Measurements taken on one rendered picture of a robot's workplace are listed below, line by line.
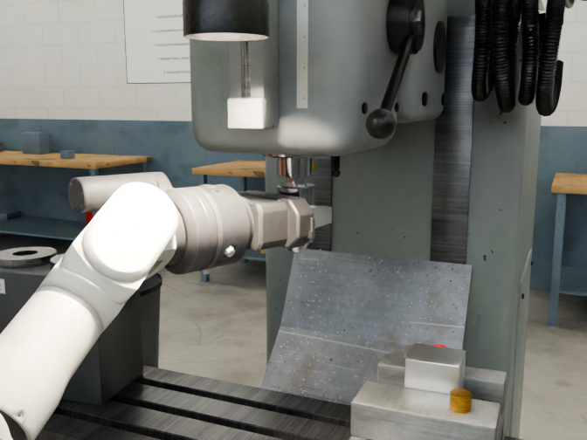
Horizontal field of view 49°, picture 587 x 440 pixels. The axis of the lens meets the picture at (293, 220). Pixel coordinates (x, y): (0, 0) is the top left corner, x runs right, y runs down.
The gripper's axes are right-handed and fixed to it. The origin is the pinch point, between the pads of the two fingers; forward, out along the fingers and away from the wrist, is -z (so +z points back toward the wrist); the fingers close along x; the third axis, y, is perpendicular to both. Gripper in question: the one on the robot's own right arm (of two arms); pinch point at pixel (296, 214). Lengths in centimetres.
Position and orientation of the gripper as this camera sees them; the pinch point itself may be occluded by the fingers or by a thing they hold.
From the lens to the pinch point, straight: 77.3
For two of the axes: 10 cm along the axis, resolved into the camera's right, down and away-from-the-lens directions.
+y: -0.1, 9.9, 1.7
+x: -6.9, -1.3, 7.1
